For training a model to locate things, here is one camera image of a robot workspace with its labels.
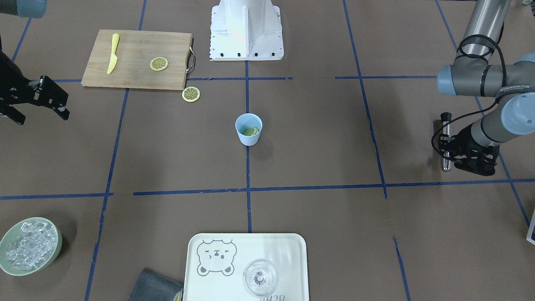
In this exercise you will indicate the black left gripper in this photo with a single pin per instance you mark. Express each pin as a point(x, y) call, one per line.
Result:
point(465, 141)

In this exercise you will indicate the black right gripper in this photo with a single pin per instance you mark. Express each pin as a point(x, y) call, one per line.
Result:
point(12, 93)

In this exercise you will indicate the steel muddler with black cap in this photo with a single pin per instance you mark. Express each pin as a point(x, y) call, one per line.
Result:
point(443, 140)

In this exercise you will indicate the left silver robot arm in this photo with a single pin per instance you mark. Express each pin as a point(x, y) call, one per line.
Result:
point(479, 70)

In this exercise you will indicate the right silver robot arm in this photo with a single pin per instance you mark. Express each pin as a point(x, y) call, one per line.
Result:
point(24, 9)

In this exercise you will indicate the light blue plastic cup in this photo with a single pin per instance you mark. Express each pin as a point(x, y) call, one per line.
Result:
point(245, 121)

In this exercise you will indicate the yellow plastic knife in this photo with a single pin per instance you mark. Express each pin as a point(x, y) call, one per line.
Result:
point(113, 55)

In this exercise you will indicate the bamboo cutting board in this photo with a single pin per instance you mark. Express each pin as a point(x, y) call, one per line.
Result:
point(135, 51)

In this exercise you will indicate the green bowl with ice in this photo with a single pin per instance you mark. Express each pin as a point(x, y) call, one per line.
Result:
point(30, 246)

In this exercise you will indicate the grey folded cloth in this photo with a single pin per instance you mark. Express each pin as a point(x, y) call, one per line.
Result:
point(150, 286)

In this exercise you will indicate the clear wine glass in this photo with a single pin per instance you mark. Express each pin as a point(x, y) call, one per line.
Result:
point(260, 277)

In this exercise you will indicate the cream serving tray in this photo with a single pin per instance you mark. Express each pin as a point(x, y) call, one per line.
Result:
point(216, 262)

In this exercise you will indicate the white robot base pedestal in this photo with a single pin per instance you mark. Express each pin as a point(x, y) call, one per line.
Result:
point(246, 30)

